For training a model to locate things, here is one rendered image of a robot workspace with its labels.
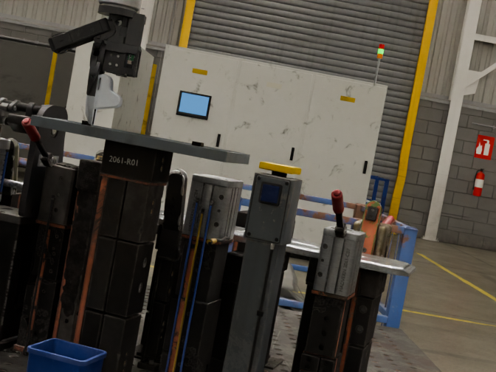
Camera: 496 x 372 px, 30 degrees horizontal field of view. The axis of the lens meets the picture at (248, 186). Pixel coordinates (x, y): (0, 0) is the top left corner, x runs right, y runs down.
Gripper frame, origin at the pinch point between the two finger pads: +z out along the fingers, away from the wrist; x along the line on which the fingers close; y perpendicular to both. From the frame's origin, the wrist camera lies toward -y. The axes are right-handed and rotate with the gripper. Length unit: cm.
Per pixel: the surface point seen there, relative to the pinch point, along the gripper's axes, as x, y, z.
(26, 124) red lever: 0.0, -10.7, 3.4
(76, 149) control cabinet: 811, -122, 44
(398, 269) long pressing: 4, 62, 18
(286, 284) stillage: 235, 65, 60
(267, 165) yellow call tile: -15.3, 32.8, 2.7
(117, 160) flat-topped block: -8.0, 7.4, 6.6
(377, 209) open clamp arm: 28, 60, 9
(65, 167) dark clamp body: 9.8, -4.1, 10.6
